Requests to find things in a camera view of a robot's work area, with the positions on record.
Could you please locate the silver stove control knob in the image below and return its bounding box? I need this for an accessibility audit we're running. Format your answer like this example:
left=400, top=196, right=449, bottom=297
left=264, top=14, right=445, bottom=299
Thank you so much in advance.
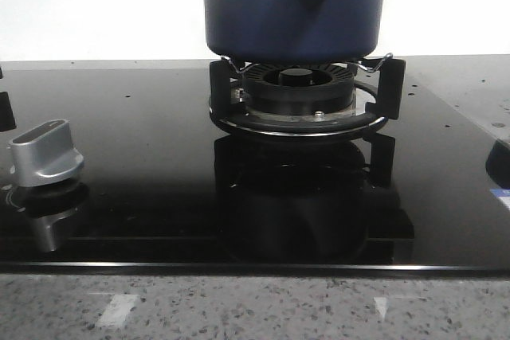
left=9, top=119, right=84, bottom=187

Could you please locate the black pot support grate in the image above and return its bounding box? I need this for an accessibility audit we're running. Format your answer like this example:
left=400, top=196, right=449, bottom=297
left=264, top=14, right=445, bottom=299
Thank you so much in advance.
left=209, top=53, right=406, bottom=138

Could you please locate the black glass gas cooktop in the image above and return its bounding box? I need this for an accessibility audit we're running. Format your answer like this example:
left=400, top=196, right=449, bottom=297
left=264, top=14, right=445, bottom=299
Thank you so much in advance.
left=1, top=57, right=509, bottom=276

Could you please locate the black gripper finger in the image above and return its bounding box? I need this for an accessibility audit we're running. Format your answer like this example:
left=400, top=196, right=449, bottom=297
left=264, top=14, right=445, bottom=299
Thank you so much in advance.
left=485, top=139, right=510, bottom=189

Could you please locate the blue white cooktop sticker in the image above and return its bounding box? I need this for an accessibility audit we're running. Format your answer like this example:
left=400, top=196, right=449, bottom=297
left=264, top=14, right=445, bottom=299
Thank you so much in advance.
left=491, top=189, right=510, bottom=210

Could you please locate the black round gas burner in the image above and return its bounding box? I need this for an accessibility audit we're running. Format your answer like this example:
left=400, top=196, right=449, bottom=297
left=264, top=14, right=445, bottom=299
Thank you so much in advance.
left=241, top=64, right=355, bottom=122

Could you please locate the dark blue cooking pot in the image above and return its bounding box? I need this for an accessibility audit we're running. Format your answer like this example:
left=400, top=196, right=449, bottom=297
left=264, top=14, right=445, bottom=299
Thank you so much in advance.
left=204, top=0, right=383, bottom=64

